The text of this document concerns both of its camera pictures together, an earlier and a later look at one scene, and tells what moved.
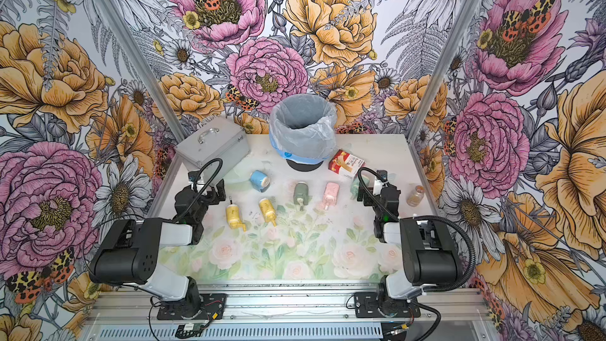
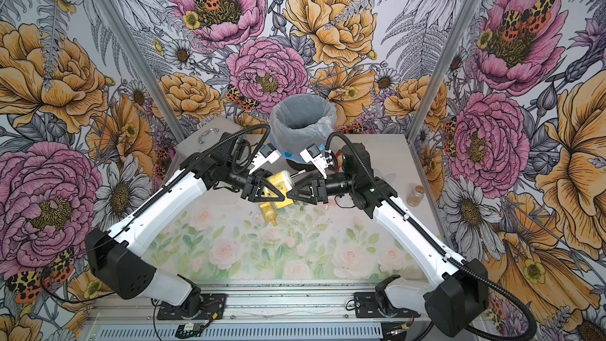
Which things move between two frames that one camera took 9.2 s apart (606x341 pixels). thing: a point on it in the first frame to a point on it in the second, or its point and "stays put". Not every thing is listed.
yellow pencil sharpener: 267,210 stays put
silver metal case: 216,139 stays put
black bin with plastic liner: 303,129 stays put
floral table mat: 285,226 stays put
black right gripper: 367,201 to 313,184
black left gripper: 215,200 to 254,187
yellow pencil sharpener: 233,213 to 285,181
